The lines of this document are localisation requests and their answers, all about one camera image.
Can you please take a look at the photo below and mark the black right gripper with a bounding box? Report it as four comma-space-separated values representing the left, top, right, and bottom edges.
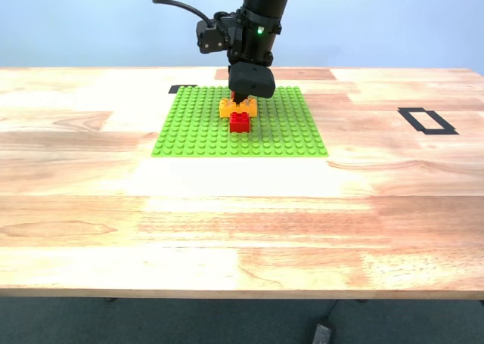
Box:
226, 5, 283, 107

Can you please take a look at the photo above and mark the yellow toy brick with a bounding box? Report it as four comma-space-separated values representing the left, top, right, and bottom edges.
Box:
219, 97, 259, 119

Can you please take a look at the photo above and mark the green studded baseplate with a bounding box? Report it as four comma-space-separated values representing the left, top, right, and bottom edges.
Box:
150, 85, 330, 159

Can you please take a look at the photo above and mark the black tape patch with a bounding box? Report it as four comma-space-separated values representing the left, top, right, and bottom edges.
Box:
168, 83, 198, 95

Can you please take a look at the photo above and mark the black tape rectangle outline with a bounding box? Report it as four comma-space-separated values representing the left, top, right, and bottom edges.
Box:
397, 107, 461, 136

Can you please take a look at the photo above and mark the black power adapter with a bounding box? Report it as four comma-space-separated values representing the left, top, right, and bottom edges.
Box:
312, 323, 334, 344

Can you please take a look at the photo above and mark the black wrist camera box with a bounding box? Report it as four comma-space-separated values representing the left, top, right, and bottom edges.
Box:
195, 13, 231, 55

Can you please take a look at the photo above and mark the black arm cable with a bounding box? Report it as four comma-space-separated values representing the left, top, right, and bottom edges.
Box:
152, 0, 217, 24

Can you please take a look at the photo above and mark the black floor cable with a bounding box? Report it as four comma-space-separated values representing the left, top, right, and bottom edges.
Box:
323, 300, 339, 326

